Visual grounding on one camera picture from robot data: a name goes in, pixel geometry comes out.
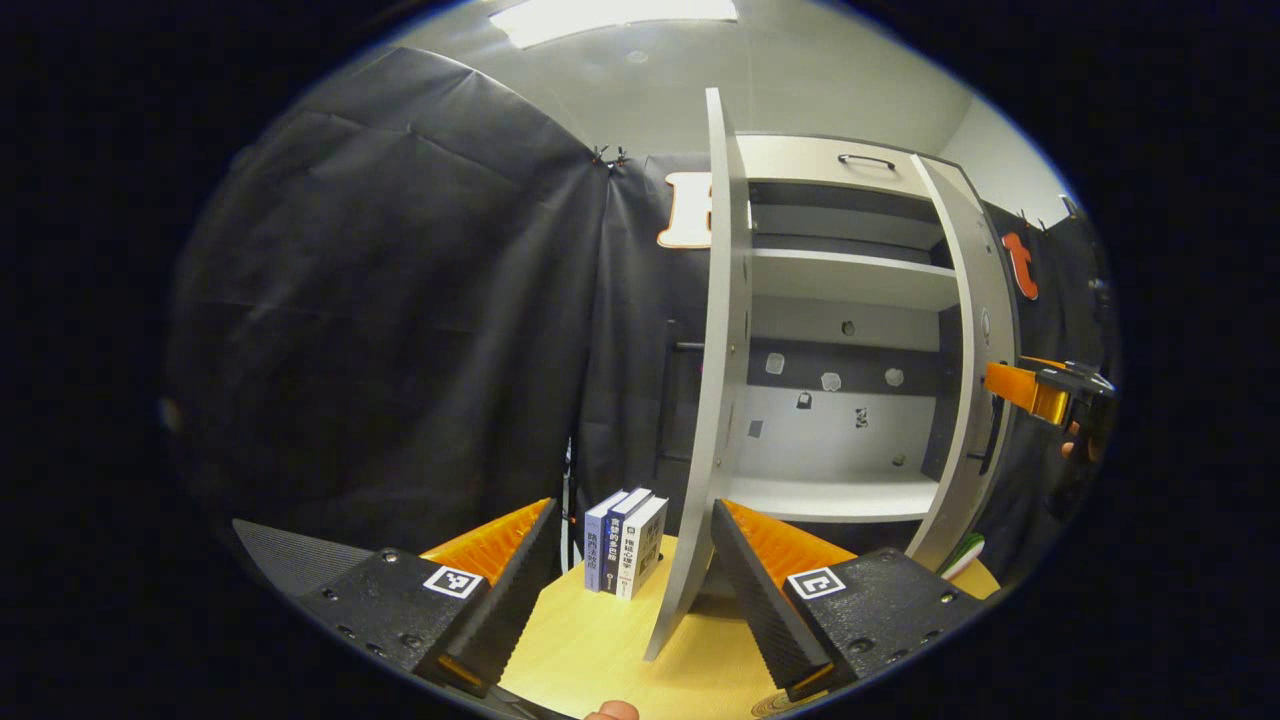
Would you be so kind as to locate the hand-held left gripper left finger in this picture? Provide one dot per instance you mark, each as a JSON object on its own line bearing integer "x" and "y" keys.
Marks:
{"x": 510, "y": 590}

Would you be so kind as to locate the light blue book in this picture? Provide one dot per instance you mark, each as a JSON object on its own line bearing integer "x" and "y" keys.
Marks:
{"x": 598, "y": 545}

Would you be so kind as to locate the white cabinet shelf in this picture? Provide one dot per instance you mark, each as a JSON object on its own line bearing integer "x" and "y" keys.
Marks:
{"x": 850, "y": 280}

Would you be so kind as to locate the white cabinet door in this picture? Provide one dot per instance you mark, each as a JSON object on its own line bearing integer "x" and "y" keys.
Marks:
{"x": 725, "y": 300}
{"x": 985, "y": 270}

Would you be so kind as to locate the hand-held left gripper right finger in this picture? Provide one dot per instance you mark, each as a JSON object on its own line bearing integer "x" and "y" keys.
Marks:
{"x": 765, "y": 600}

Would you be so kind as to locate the white cabinet drawer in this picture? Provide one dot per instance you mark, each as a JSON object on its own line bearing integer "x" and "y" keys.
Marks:
{"x": 800, "y": 165}

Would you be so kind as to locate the white book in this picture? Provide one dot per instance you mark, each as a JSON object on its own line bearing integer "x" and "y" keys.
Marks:
{"x": 645, "y": 550}

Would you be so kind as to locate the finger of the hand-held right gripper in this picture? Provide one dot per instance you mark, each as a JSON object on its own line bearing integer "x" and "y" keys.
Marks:
{"x": 1025, "y": 392}

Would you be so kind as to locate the ceiling light panel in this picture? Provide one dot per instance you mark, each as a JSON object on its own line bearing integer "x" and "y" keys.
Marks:
{"x": 610, "y": 18}

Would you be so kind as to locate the white and grey cabinet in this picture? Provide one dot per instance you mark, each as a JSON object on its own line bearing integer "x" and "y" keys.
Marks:
{"x": 830, "y": 440}

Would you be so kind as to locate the green watermelon slice toy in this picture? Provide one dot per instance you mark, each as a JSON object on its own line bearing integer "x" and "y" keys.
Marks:
{"x": 965, "y": 556}

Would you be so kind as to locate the dark blue book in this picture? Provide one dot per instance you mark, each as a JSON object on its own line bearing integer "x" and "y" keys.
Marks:
{"x": 618, "y": 550}

